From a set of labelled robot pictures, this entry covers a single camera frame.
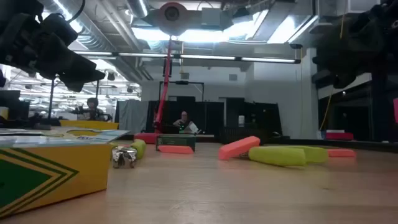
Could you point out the red box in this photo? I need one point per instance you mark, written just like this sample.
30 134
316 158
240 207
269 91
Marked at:
339 136

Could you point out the pink eraser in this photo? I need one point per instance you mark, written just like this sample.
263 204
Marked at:
175 149
341 152
238 147

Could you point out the red round stand base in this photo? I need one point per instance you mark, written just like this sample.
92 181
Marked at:
146 138

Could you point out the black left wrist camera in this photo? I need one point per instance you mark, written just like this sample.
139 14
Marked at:
59 29

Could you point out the round overhead camera mount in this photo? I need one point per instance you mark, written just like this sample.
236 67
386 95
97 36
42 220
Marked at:
172 17

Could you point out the large yellow green crayon box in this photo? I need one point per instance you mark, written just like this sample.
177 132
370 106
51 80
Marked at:
62 174

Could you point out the black metal frame stand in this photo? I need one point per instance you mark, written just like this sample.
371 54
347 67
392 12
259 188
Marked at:
182 82

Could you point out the grey hanging cloth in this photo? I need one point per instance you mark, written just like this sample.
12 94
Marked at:
133 116

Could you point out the person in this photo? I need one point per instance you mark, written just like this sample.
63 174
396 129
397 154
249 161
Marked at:
184 122
91 110

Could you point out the red stand pole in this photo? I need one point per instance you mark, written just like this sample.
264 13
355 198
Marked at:
166 77

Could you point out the white canister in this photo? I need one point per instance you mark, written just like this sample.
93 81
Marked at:
241 120

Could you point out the green highlighter marker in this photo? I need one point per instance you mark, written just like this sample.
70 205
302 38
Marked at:
139 148
276 155
317 154

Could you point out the black computer monitor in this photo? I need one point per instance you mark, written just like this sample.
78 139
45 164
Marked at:
9 102

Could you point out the pink sheet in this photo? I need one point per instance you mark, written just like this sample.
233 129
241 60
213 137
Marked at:
395 110

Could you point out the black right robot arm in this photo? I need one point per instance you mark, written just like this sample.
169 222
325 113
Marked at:
391 18

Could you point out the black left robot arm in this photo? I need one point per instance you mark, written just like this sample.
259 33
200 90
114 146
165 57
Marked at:
15 7

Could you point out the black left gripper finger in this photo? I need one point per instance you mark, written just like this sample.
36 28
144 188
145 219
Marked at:
84 74

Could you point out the yellow plastic basket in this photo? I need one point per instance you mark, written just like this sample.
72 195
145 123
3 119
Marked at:
93 125

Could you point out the long black light bar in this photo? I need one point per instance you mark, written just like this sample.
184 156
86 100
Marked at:
205 57

